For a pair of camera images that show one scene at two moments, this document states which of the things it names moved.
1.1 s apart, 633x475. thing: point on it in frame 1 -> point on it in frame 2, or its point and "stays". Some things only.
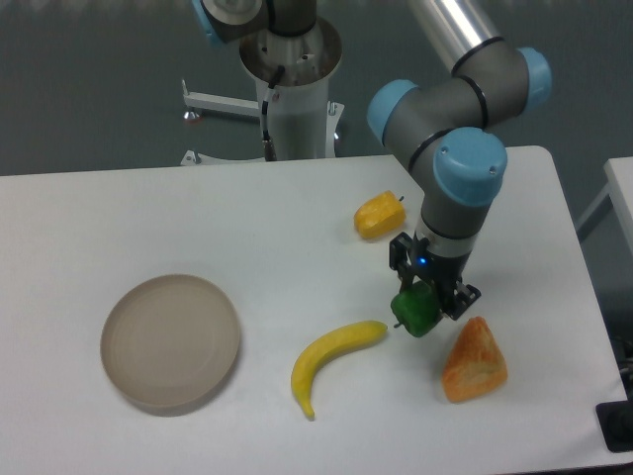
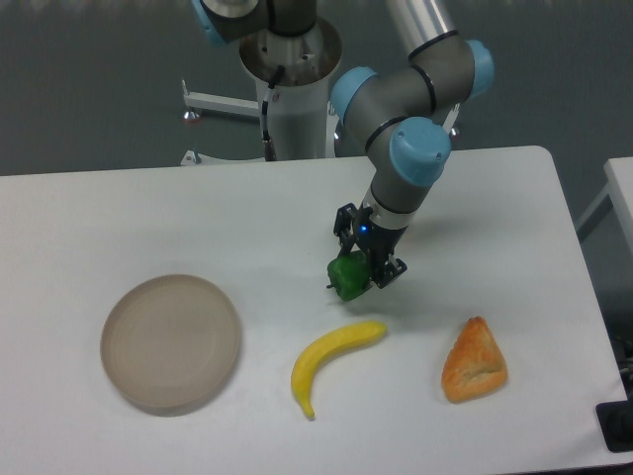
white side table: x=619 y=185 stays
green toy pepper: x=416 y=308 -> x=348 y=274
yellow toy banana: x=307 y=365 stays
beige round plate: x=167 y=341 stays
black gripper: x=441 y=273 -> x=380 y=242
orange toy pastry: x=475 y=363 stays
